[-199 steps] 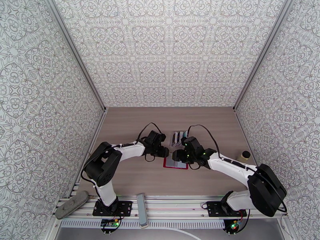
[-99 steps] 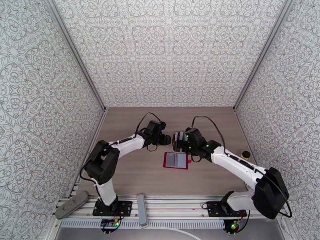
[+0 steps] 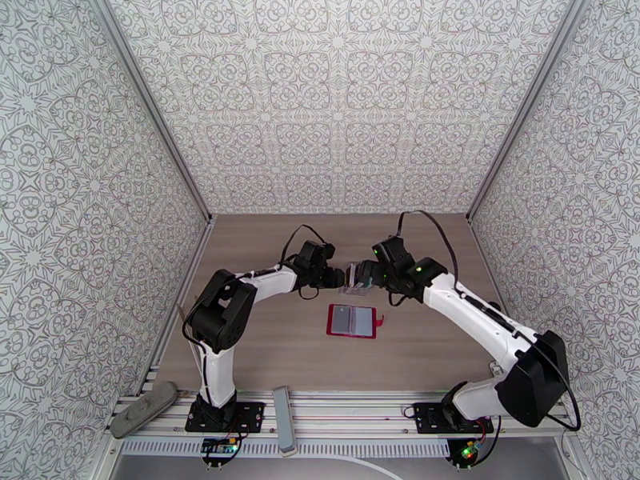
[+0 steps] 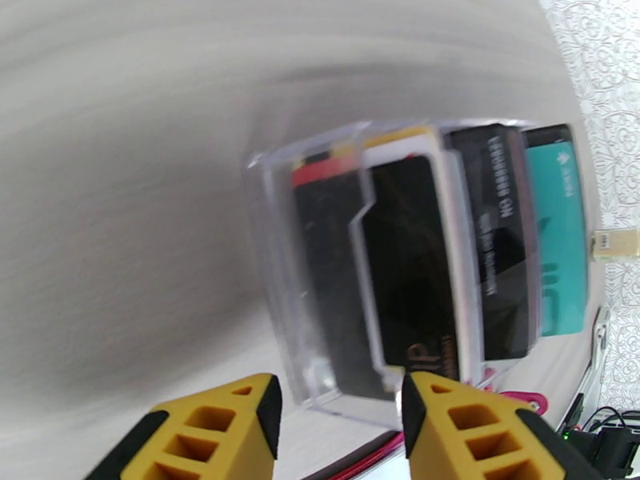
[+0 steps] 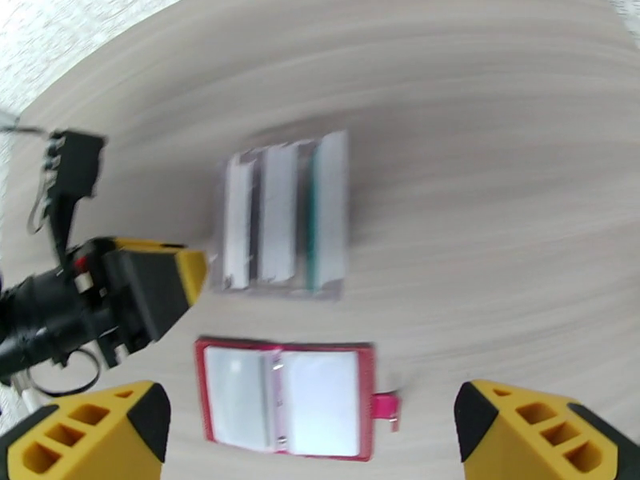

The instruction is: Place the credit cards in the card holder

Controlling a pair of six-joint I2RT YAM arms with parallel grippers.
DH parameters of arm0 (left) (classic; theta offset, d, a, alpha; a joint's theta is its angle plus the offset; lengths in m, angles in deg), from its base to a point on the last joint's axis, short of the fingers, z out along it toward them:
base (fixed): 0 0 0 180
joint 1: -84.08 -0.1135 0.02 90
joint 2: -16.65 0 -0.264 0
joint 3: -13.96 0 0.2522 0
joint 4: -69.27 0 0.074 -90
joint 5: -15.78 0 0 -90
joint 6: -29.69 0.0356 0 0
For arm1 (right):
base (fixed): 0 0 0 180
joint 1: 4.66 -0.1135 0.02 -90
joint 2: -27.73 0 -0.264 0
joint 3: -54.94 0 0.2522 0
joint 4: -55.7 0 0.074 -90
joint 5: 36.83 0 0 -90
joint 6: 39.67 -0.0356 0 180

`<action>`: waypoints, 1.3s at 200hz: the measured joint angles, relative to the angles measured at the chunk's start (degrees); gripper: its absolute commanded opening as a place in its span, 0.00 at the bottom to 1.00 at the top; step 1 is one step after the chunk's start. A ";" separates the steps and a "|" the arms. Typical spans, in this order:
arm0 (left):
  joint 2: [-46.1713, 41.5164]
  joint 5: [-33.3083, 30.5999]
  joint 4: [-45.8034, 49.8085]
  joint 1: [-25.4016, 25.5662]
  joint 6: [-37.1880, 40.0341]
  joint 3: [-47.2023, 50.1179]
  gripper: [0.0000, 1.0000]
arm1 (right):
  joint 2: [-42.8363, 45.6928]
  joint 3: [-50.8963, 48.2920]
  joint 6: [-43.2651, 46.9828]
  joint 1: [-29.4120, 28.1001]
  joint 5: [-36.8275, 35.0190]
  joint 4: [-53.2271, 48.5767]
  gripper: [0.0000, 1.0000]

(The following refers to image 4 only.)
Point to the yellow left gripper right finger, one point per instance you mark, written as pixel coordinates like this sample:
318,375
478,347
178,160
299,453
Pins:
412,418

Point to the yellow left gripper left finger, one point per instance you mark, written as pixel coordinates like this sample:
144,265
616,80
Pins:
270,418

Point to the red leather card holder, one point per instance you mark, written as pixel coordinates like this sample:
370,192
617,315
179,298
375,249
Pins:
517,394

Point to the teal card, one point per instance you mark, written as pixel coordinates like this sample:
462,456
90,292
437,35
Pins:
560,243

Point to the black card red edge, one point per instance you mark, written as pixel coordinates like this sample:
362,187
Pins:
325,268

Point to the black gold VIP card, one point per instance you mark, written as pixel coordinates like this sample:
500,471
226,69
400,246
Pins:
410,253

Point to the black card white print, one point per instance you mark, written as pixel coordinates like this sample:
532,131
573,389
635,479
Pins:
500,243

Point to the small beige block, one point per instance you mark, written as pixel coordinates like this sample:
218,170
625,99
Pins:
615,243

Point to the aluminium rail frame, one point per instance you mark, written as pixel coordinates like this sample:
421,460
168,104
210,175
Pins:
597,353

